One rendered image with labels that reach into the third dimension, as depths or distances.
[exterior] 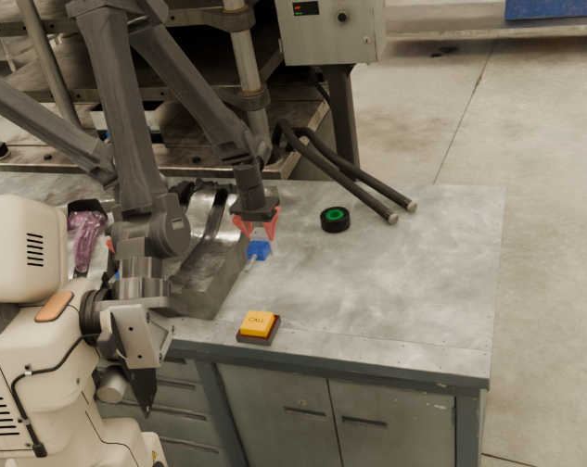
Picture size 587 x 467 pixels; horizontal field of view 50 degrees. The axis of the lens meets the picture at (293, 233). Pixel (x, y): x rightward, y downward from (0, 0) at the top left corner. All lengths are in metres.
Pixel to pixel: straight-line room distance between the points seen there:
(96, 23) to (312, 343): 0.77
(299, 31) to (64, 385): 1.37
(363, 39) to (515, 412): 1.30
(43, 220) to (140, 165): 0.16
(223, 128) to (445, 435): 0.86
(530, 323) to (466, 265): 1.05
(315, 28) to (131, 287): 1.23
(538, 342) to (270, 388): 1.22
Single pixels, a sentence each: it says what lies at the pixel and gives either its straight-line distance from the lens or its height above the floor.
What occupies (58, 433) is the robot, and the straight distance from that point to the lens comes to 1.04.
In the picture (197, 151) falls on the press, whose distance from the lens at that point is 2.29.
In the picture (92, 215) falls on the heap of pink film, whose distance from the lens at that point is 1.85.
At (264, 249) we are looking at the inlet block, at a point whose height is 0.94.
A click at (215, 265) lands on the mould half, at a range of 1.51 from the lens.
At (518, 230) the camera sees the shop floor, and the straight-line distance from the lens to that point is 3.03.
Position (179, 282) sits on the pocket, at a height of 0.87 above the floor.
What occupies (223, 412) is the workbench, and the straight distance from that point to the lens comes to 1.73.
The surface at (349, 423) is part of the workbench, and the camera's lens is 1.61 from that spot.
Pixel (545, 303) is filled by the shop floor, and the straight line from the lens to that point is 2.66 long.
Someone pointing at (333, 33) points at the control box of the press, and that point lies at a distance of 1.97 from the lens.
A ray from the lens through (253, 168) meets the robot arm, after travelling 1.34.
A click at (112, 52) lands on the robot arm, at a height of 1.50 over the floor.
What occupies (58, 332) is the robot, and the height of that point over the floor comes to 1.23.
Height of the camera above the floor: 1.77
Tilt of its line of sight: 35 degrees down
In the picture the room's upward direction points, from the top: 11 degrees counter-clockwise
